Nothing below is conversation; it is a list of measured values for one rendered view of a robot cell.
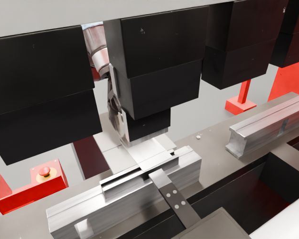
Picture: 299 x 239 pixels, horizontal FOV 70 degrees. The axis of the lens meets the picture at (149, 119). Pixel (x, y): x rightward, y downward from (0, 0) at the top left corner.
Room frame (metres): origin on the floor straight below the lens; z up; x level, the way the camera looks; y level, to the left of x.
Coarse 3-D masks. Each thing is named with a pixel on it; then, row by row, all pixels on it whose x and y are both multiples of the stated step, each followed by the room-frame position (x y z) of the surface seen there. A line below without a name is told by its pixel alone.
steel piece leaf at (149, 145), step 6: (120, 138) 0.44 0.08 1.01; (138, 144) 0.43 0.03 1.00; (144, 144) 0.43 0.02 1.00; (150, 144) 0.42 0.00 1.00; (156, 144) 0.42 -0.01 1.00; (132, 150) 0.40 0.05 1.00; (138, 150) 0.40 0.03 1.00; (144, 150) 0.40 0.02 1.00; (150, 150) 0.40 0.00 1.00; (156, 150) 0.40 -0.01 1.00; (162, 150) 0.40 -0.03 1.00; (132, 156) 0.38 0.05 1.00; (138, 156) 0.38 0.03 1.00; (144, 156) 0.38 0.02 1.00; (150, 156) 0.38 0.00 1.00; (138, 162) 0.36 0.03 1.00
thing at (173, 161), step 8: (168, 160) 0.36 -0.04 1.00; (176, 160) 0.37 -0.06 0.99; (136, 168) 0.35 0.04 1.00; (152, 168) 0.34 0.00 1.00; (160, 168) 0.35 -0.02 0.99; (168, 168) 0.36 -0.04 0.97; (112, 176) 0.32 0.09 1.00; (120, 176) 0.33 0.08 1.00; (128, 176) 0.32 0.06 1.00; (136, 176) 0.32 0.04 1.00; (144, 176) 0.33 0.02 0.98; (104, 184) 0.31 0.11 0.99; (112, 184) 0.30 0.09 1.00; (120, 184) 0.30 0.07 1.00; (128, 184) 0.31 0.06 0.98; (104, 192) 0.29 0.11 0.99; (112, 192) 0.29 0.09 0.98
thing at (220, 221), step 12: (156, 180) 0.30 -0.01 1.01; (168, 180) 0.30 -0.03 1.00; (168, 192) 0.27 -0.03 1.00; (168, 204) 0.24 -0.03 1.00; (180, 204) 0.24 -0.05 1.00; (180, 216) 0.22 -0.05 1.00; (192, 216) 0.21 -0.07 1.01; (216, 216) 0.20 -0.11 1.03; (228, 216) 0.20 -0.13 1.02; (192, 228) 0.18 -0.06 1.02; (204, 228) 0.18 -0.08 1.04; (216, 228) 0.18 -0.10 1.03; (228, 228) 0.17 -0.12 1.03; (240, 228) 0.18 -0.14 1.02
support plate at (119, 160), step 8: (104, 112) 0.60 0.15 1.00; (104, 120) 0.55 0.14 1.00; (104, 128) 0.51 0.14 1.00; (112, 128) 0.51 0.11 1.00; (96, 136) 0.47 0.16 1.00; (104, 136) 0.47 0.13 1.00; (112, 136) 0.47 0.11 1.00; (160, 136) 0.46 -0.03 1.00; (104, 144) 0.44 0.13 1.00; (112, 144) 0.43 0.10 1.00; (120, 144) 0.43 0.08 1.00; (160, 144) 0.42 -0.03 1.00; (168, 144) 0.42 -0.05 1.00; (104, 152) 0.41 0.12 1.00; (112, 152) 0.40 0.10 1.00; (120, 152) 0.40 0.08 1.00; (128, 152) 0.40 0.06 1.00; (112, 160) 0.37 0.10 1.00; (120, 160) 0.37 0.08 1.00; (128, 160) 0.37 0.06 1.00; (112, 168) 0.35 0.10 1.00; (120, 168) 0.35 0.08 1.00
